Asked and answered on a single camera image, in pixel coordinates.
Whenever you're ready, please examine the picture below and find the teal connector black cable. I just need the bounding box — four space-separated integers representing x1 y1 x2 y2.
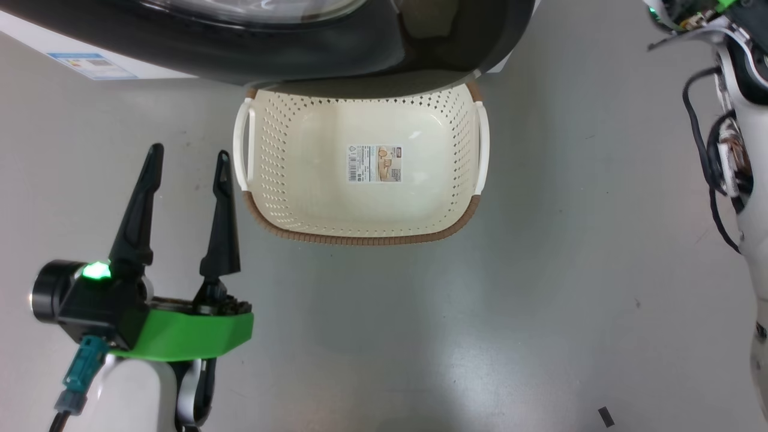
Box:
48 336 112 432

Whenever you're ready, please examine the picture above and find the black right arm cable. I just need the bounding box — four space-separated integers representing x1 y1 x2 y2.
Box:
683 66 742 254

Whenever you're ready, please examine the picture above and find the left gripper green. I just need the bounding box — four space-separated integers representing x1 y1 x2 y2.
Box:
109 143 254 363

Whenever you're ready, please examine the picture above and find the dark round washing machine door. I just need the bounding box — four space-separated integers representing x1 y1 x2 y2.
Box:
0 0 536 88

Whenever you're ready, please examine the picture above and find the cream perforated laundry basket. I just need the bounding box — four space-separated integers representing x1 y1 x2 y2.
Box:
233 81 490 245

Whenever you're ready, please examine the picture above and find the white washing machine body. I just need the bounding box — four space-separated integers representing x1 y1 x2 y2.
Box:
0 11 517 80

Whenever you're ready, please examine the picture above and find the blue energy label sticker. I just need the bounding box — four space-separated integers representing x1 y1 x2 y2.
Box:
48 53 139 80

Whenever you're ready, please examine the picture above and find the product label sticker in basket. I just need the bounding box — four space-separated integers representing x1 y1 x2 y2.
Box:
346 144 403 184

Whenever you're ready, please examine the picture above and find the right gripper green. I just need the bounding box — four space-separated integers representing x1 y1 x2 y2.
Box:
645 0 748 52

